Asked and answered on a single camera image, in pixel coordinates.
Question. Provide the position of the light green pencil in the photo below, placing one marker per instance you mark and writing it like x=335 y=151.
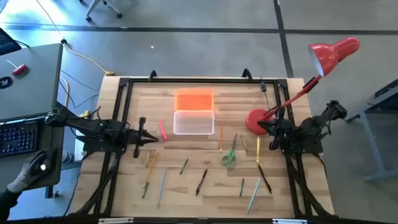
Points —
x=253 y=196

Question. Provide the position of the yellow pencil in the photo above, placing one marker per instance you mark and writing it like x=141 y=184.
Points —
x=258 y=149

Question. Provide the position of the short dark green pen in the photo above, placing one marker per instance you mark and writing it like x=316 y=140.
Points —
x=241 y=187

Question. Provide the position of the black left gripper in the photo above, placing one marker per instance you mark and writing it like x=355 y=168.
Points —
x=136 y=138

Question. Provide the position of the dark brown pen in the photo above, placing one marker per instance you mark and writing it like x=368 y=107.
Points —
x=264 y=179

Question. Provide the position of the light blue pencil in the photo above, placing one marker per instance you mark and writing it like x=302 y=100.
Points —
x=161 y=188

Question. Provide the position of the short brown pen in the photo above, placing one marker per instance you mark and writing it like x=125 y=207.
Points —
x=243 y=143

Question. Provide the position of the person's hand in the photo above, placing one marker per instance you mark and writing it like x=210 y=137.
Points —
x=28 y=169

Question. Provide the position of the black keyboard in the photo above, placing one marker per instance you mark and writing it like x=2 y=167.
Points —
x=18 y=138

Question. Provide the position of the short yellow crayon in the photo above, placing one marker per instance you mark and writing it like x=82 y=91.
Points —
x=147 y=159

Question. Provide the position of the round black sticker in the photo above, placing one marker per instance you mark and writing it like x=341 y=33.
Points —
x=5 y=82

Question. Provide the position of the white metal bracket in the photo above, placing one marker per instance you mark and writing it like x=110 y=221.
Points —
x=115 y=221
x=289 y=221

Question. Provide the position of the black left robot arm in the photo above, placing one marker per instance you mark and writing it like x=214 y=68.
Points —
x=90 y=126

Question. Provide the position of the black computer mouse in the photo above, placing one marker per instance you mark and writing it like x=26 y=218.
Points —
x=50 y=160

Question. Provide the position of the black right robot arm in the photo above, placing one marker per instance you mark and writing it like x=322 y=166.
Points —
x=311 y=127

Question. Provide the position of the clear box with orange lid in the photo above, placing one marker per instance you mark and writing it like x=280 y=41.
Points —
x=192 y=123

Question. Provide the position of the red desk lamp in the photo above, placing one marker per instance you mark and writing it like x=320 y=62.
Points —
x=335 y=51

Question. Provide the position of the person's forearm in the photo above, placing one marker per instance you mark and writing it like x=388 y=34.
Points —
x=6 y=202

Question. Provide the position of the black pen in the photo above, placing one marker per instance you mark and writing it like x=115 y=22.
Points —
x=201 y=182

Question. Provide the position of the office chair base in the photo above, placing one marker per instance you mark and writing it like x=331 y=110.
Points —
x=93 y=7

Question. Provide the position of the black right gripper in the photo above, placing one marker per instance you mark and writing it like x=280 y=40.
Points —
x=284 y=129

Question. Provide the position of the black table clamp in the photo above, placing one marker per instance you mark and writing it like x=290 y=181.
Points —
x=247 y=74
x=152 y=74

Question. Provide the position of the white cup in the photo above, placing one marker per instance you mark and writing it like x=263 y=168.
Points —
x=66 y=157

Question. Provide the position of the dark laptop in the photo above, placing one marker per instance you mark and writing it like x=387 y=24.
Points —
x=7 y=42

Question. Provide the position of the pink marker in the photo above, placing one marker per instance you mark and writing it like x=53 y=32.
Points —
x=163 y=130

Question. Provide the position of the grey metal table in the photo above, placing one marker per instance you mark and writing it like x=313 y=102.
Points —
x=371 y=146

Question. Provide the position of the yellow plug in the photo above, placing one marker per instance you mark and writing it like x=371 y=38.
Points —
x=84 y=114

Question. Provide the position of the grey desk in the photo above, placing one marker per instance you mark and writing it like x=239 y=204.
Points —
x=31 y=93

